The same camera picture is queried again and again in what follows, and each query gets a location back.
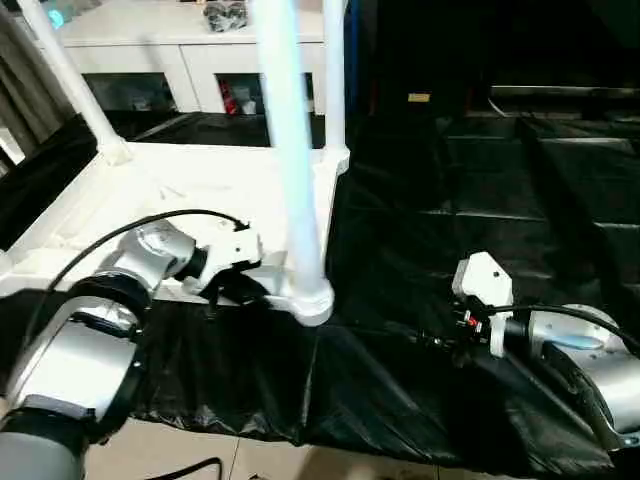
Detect white plastic stool seat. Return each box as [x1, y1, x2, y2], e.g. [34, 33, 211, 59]
[0, 139, 351, 329]

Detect black work mat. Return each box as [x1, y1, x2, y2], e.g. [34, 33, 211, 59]
[0, 112, 640, 476]

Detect white cabinet with glass doors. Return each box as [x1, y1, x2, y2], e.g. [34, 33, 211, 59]
[49, 0, 331, 116]

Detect dark object on cabinet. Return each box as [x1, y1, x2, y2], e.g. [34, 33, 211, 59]
[202, 0, 249, 34]

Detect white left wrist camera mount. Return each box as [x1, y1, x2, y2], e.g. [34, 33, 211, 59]
[182, 227, 264, 301]

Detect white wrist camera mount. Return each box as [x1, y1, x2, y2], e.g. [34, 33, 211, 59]
[451, 251, 516, 359]
[182, 227, 264, 301]

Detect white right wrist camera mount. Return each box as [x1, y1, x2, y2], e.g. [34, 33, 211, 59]
[451, 251, 516, 359]

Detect thin black loose cable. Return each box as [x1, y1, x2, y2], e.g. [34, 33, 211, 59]
[164, 455, 225, 480]

